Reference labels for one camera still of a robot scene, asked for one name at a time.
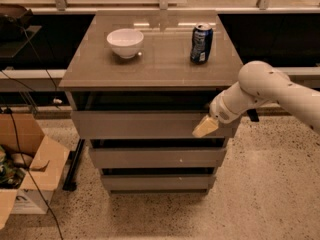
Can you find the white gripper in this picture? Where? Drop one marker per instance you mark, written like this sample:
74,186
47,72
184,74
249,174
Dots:
220,111

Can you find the grey top drawer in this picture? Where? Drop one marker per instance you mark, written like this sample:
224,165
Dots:
135,125

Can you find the grey drawer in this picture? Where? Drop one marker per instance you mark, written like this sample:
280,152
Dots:
135,125
157,157
158,183

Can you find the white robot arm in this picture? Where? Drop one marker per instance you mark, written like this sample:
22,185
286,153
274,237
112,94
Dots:
260,83

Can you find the grey drawer cabinet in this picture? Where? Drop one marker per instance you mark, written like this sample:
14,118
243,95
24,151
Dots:
160,77

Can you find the grey bottom drawer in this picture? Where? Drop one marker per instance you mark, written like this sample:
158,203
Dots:
158,183

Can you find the grey middle drawer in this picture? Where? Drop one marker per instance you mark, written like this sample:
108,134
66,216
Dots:
157,157

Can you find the open cardboard box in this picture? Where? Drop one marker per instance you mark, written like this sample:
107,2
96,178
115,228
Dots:
32,165

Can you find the blue soda can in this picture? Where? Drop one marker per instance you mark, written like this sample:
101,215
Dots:
202,37

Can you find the white ceramic bowl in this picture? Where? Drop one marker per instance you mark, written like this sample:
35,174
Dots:
126,42

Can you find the black table leg foot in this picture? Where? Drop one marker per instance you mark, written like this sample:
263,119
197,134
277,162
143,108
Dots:
74,159

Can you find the black device on shelf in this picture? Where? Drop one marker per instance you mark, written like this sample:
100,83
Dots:
16,30

